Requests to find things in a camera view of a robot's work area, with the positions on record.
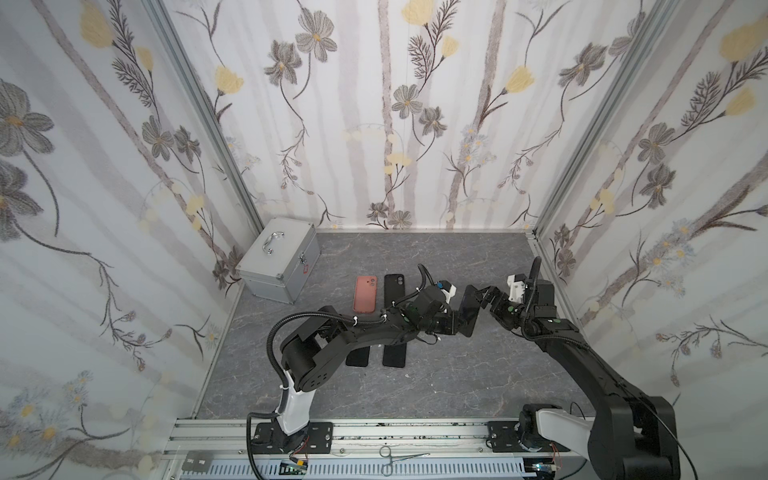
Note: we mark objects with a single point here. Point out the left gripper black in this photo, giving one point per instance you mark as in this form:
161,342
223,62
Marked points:
452,315

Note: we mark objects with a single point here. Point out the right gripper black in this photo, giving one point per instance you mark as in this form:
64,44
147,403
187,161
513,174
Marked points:
507,309

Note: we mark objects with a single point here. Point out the black phone case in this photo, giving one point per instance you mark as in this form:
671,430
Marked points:
394,289

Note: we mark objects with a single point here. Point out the pink phone case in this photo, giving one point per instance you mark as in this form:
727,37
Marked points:
365,294

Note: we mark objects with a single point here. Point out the phone with black screen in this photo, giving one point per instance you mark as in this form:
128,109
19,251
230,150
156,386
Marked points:
358,358

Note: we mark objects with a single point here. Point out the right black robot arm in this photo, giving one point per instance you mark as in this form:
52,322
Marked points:
631,436

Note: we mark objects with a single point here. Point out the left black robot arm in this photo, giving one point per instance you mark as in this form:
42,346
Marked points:
305,349

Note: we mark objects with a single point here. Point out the silver first aid case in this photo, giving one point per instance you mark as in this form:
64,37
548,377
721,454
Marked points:
278,264

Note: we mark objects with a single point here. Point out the metal scissors forceps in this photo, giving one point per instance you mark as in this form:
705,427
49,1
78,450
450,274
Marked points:
391,460

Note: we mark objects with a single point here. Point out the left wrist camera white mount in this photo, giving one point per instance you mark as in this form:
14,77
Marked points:
447,289

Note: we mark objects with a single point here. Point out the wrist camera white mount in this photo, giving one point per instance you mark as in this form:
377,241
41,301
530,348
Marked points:
517,285
447,289

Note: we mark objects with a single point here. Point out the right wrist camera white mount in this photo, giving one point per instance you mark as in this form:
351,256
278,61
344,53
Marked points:
517,285

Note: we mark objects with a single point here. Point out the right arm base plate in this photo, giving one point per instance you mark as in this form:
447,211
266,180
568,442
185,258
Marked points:
503,436

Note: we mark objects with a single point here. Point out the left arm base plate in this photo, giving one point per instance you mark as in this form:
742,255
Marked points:
268,438

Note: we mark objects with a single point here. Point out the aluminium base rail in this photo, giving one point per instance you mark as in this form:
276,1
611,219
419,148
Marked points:
216,449

